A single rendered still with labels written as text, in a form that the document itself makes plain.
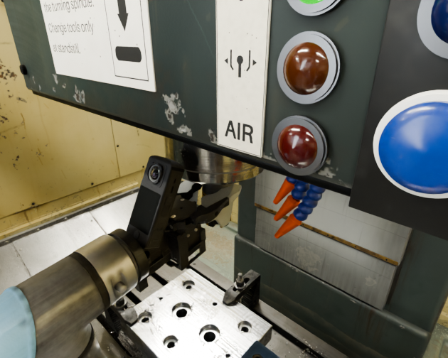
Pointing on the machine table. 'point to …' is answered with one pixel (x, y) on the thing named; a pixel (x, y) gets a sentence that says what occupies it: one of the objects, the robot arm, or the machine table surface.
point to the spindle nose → (208, 165)
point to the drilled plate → (136, 334)
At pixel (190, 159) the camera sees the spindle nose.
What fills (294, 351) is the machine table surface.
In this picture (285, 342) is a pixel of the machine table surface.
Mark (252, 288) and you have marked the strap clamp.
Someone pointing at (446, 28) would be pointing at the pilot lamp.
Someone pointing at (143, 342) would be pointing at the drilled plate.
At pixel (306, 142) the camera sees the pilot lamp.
